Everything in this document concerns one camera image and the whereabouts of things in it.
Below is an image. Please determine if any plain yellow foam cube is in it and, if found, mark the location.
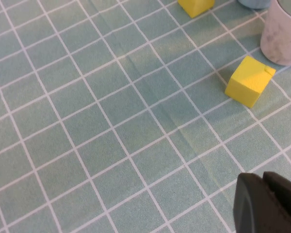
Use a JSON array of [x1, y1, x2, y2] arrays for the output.
[[178, 0, 215, 18]]

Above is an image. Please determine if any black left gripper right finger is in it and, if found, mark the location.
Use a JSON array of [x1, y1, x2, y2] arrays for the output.
[[263, 171, 291, 226]]

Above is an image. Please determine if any green white grid tablecloth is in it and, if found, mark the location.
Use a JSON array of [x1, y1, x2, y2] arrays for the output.
[[0, 0, 291, 233]]

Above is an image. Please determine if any light blue plastic cup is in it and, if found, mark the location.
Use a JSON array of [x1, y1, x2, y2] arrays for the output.
[[237, 0, 273, 10]]

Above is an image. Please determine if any notched yellow foam cube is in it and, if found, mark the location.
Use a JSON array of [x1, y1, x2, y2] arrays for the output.
[[224, 55, 277, 109]]

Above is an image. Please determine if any pink plastic cup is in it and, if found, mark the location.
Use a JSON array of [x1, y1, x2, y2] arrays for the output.
[[260, 0, 291, 67]]

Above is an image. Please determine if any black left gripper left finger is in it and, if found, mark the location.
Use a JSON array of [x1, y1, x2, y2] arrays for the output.
[[233, 172, 291, 233]]

